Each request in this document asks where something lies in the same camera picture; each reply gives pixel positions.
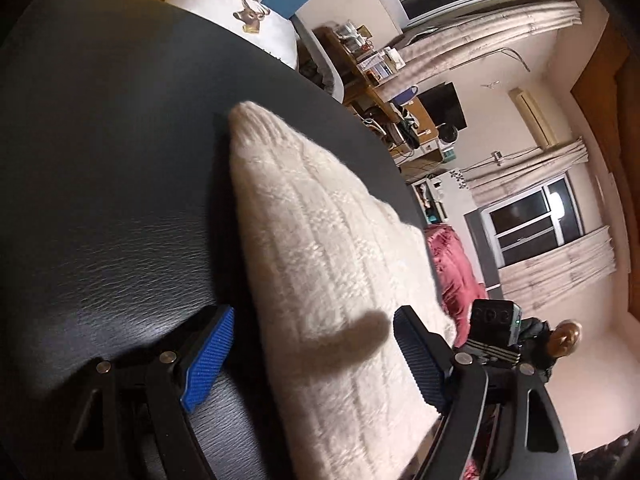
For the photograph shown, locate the clutter of boxes and bottles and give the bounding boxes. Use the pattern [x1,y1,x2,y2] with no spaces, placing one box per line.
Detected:
[332,20,406,81]

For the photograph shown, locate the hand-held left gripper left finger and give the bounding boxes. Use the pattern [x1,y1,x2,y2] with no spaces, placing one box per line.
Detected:
[62,304,236,480]

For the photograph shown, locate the white air conditioner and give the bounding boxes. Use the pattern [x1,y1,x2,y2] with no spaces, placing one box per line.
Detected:
[509,87,556,148]

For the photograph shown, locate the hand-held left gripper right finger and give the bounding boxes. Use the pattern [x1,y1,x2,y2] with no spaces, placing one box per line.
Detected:
[392,304,576,480]

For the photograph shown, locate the beige patterned curtain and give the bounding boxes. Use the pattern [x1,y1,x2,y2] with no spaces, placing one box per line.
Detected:
[500,225,618,301]
[462,137,588,206]
[380,0,583,93]

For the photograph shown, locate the small white frame window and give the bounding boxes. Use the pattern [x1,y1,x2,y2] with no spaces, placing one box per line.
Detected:
[480,175,586,266]

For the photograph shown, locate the white deer print pillow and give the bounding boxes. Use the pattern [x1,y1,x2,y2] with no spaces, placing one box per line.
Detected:
[165,0,300,68]

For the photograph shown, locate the white cabinet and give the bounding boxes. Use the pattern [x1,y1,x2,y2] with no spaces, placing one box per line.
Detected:
[412,170,473,226]

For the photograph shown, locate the wooden desk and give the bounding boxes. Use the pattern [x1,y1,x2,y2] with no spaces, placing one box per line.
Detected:
[315,25,446,181]

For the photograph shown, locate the red blanket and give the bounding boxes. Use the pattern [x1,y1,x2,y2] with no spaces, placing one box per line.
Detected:
[424,225,488,321]

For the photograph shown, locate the black television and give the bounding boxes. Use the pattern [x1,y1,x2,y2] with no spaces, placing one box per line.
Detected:
[415,82,468,133]

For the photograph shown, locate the person's right forearm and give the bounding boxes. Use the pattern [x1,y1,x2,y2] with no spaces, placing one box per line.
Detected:
[572,430,640,480]

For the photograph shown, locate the white knit sweater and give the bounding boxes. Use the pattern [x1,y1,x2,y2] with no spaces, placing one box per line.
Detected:
[227,101,458,480]

